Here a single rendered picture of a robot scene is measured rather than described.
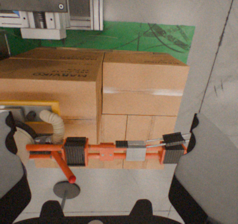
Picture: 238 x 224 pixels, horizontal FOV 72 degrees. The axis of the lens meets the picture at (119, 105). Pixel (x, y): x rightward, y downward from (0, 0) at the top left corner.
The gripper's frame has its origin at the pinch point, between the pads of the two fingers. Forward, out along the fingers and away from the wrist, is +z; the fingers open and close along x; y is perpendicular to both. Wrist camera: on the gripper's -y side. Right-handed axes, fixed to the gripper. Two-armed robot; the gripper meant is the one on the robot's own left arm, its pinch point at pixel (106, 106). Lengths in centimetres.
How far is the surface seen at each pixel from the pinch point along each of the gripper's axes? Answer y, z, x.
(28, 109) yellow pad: 25, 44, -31
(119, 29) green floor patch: 0, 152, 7
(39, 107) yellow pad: 24, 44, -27
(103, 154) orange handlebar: 36.2, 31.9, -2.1
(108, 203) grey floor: 258, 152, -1
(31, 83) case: 19, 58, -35
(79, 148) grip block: 33.2, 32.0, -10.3
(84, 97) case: 26, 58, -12
